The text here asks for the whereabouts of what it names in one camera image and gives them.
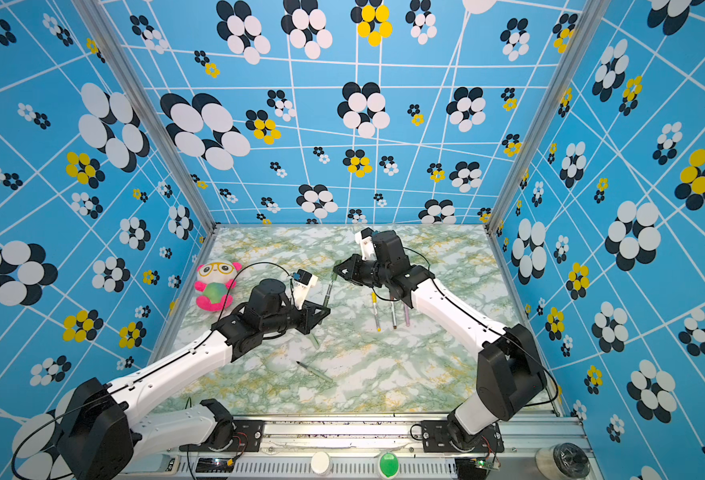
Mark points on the right aluminium corner post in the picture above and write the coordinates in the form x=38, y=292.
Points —
x=587, y=26

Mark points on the pink pen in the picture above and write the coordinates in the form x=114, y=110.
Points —
x=406, y=313

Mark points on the aluminium front rail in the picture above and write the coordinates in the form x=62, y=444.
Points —
x=354, y=443

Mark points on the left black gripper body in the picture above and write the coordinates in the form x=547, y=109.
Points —
x=295, y=318

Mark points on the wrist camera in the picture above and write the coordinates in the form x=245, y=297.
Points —
x=300, y=285
x=363, y=239

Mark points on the left aluminium corner post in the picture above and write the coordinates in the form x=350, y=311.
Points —
x=96, y=21

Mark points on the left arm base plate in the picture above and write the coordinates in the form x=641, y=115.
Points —
x=246, y=435

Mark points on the green push button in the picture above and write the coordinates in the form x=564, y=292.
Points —
x=388, y=466

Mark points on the pink green plush toy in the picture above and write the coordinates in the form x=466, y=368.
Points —
x=214, y=283

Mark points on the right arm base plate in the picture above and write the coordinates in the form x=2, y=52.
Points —
x=442, y=436

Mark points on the white pen brown end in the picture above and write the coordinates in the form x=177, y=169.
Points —
x=392, y=304

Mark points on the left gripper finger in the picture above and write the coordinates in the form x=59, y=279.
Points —
x=313, y=308
x=312, y=319

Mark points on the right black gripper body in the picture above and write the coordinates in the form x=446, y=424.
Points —
x=371, y=274

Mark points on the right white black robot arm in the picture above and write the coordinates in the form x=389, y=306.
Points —
x=509, y=372

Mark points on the dark green gel pen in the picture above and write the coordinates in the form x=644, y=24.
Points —
x=314, y=372

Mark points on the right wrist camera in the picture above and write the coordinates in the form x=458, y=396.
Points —
x=363, y=239

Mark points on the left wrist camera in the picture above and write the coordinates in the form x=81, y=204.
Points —
x=300, y=285

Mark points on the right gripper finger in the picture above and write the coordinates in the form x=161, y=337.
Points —
x=349, y=264
x=347, y=275

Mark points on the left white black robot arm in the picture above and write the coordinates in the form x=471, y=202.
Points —
x=107, y=426

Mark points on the aluminium corner post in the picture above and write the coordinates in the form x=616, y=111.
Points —
x=587, y=26
x=96, y=21

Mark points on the white push button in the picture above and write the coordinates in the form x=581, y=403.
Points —
x=321, y=463

